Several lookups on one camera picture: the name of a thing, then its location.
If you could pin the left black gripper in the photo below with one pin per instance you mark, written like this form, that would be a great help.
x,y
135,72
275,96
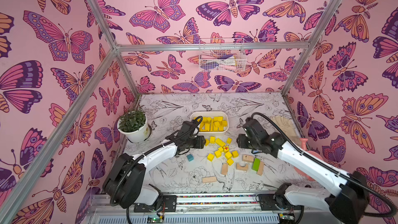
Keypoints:
x,y
200,143

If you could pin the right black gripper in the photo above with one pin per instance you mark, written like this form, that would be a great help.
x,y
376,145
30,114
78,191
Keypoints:
x,y
243,141

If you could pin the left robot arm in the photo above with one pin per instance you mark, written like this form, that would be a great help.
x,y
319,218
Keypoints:
x,y
125,182

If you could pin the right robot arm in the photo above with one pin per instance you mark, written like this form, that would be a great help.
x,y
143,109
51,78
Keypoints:
x,y
346,196

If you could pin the yellow cube red cross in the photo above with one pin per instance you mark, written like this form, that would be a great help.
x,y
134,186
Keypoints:
x,y
226,148

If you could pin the teal block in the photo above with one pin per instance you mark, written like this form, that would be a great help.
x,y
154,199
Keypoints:
x,y
190,157

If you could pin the white plastic bin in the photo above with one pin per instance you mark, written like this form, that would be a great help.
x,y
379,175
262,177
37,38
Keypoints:
x,y
213,122

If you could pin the green rectangular block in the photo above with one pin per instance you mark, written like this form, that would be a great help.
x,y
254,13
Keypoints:
x,y
256,164

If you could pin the natural wood arch block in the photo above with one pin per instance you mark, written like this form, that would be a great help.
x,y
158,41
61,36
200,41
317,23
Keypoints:
x,y
242,167

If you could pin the natural wood block upright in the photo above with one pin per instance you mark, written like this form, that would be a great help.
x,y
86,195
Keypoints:
x,y
224,169

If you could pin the long natural wood block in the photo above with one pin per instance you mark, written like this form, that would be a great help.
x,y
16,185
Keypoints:
x,y
210,179

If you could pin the beige work glove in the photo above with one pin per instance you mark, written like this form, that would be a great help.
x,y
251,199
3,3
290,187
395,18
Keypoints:
x,y
288,127

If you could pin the pink watering can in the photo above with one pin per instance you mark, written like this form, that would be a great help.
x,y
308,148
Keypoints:
x,y
314,153

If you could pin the potted green plant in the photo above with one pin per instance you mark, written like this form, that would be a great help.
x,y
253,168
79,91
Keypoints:
x,y
134,125

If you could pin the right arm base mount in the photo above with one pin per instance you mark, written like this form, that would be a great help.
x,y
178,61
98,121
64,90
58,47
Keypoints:
x,y
271,202

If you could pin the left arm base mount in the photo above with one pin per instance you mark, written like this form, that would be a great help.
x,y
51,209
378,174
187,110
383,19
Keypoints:
x,y
164,203

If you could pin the wire basket on wall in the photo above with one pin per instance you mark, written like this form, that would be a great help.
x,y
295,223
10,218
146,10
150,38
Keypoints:
x,y
223,57

